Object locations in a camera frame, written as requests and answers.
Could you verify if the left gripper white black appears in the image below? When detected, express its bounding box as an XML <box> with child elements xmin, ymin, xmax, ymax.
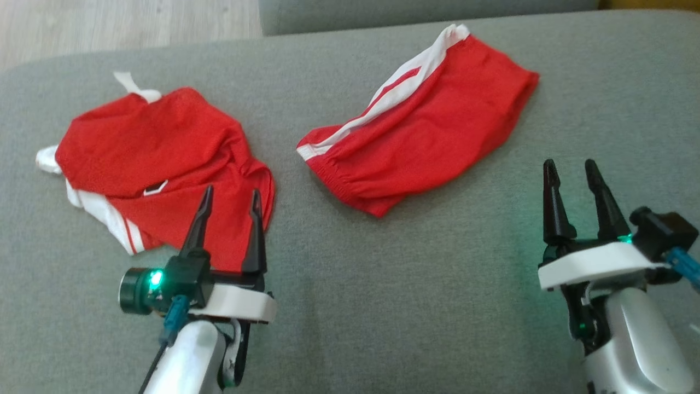
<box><xmin>180</xmin><ymin>185</ymin><xmax>277</xmax><ymax>324</ymax></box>

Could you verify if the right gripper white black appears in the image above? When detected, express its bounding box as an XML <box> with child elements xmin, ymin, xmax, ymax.
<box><xmin>538</xmin><ymin>159</ymin><xmax>671</xmax><ymax>292</ymax></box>

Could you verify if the red basketball jersey white trim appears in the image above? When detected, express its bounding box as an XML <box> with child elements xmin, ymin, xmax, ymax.
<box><xmin>36</xmin><ymin>71</ymin><xmax>276</xmax><ymax>273</ymax></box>

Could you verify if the red shorts white stripe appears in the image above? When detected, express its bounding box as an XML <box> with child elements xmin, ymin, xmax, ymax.
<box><xmin>296</xmin><ymin>24</ymin><xmax>540</xmax><ymax>218</ymax></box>

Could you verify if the grey fabric ottoman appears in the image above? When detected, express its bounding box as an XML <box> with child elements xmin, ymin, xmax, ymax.
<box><xmin>0</xmin><ymin>10</ymin><xmax>700</xmax><ymax>394</ymax></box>

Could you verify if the large grey sofa seat cushion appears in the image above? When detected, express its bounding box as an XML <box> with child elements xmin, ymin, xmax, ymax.
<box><xmin>259</xmin><ymin>0</ymin><xmax>600</xmax><ymax>37</ymax></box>

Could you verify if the left blue connector cable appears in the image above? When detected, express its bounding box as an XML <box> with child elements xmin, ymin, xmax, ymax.
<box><xmin>138</xmin><ymin>294</ymin><xmax>190</xmax><ymax>394</ymax></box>

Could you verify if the blue connector cable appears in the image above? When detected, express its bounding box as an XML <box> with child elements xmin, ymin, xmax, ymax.
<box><xmin>664</xmin><ymin>246</ymin><xmax>700</xmax><ymax>292</ymax></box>
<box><xmin>138</xmin><ymin>294</ymin><xmax>190</xmax><ymax>394</ymax></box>

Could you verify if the right blue connector cable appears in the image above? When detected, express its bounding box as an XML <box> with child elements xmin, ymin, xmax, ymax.
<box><xmin>664</xmin><ymin>246</ymin><xmax>700</xmax><ymax>292</ymax></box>

